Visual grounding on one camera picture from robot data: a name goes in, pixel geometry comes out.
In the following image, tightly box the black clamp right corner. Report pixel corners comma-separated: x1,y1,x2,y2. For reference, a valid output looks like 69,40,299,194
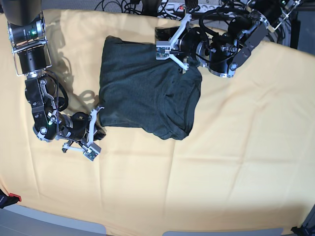
291,226,313,236

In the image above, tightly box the white power strip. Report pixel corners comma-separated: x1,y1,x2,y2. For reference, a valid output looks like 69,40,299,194
158,0,220,19

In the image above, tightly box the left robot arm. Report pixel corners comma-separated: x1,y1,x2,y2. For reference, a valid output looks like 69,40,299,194
156,0,301,78

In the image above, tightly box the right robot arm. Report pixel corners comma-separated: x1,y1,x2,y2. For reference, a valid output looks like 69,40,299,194
0,0,105,161

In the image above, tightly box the yellow table cloth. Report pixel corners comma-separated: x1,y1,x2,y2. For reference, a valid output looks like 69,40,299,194
0,15,315,236

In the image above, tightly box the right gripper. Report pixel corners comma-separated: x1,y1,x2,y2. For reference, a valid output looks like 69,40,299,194
56,106,106,161

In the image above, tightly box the black table leg post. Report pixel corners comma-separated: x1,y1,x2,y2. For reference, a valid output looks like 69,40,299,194
290,19,301,49

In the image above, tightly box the red and black clamp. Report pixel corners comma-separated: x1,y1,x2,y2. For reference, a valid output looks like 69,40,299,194
0,190,22,209

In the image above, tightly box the dark grey long-sleeve shirt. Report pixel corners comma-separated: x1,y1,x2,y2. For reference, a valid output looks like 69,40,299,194
99,36,202,140

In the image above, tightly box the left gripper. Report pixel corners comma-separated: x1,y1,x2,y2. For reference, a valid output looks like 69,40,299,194
155,14,210,73

